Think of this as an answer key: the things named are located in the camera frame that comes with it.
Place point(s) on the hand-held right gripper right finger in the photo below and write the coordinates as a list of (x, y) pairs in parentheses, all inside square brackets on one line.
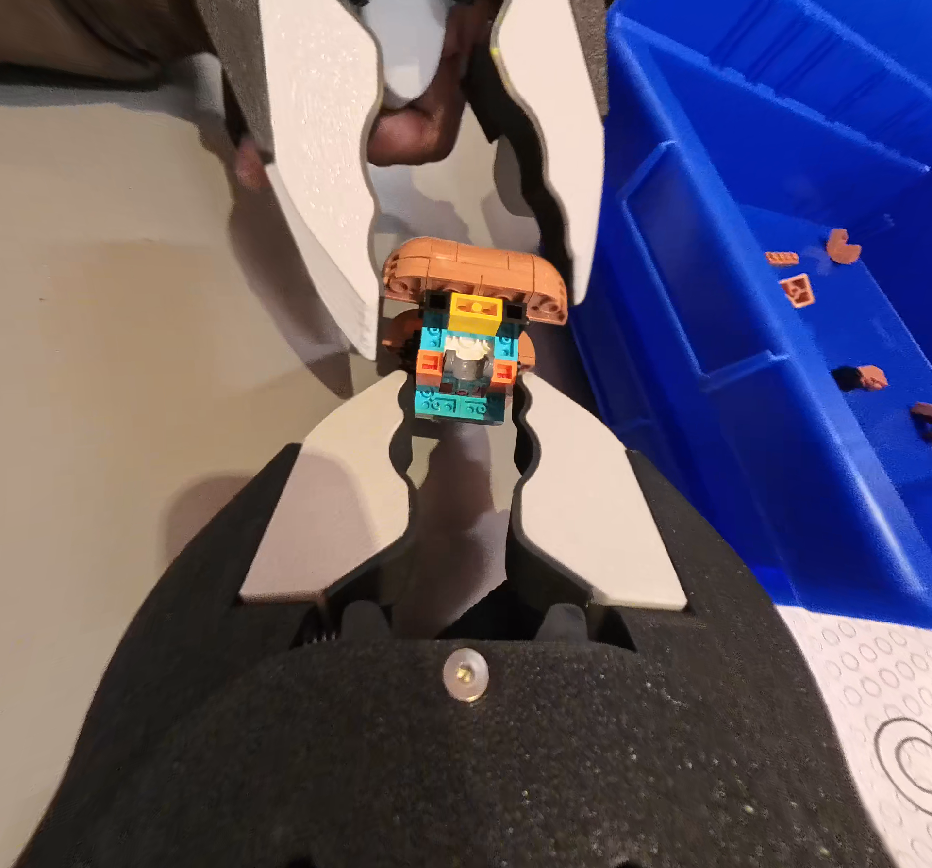
[(590, 519)]

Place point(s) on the blue plastic bin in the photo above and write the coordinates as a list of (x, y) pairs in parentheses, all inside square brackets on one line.
[(692, 155)]

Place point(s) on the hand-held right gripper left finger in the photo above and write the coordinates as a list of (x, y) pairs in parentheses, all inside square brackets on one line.
[(335, 511)]

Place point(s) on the colourful toy brick model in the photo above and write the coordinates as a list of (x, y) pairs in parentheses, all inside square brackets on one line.
[(473, 271)]

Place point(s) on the brown hollow square brick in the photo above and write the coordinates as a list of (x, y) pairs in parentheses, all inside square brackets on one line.
[(797, 291)]

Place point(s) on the black toy brick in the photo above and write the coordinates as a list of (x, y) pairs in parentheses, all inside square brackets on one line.
[(847, 377)]

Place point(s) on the brown curved toy brick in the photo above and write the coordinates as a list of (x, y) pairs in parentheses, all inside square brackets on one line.
[(921, 413)]

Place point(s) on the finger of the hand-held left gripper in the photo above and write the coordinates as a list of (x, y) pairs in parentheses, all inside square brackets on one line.
[(560, 118), (313, 118)]

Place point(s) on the brown notched round brick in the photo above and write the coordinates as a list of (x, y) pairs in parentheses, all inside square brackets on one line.
[(843, 246)]

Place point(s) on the person's left hand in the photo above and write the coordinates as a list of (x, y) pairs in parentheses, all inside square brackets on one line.
[(422, 133)]

